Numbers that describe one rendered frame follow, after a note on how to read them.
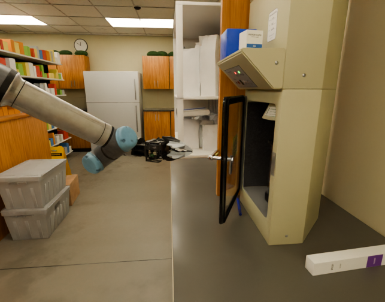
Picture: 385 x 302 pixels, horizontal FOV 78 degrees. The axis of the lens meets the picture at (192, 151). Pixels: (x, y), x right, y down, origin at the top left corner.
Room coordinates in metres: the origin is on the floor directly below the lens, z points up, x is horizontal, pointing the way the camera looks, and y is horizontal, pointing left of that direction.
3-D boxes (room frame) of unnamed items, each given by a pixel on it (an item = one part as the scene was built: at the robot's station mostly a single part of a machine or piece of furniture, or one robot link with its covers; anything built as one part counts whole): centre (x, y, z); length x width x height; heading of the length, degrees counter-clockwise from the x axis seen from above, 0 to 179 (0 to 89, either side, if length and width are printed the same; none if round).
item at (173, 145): (0.81, 0.05, 1.22); 0.09 x 0.06 x 0.03; 69
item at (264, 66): (0.80, -0.17, 1.46); 0.32 x 0.11 x 0.10; 5
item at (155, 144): (0.84, 0.15, 1.20); 0.12 x 0.09 x 0.08; 69
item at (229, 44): (0.89, -0.16, 1.56); 0.10 x 0.10 x 0.09; 5
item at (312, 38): (0.82, -0.35, 1.33); 0.32 x 0.25 x 0.77; 5
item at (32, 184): (2.31, 1.60, 0.49); 0.60 x 0.42 x 0.33; 5
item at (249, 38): (0.75, -0.17, 1.54); 0.05 x 0.05 x 0.06; 13
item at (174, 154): (0.81, 0.05, 1.19); 0.09 x 0.06 x 0.03; 69
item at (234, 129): (0.82, -0.14, 1.19); 0.30 x 0.01 x 0.40; 159
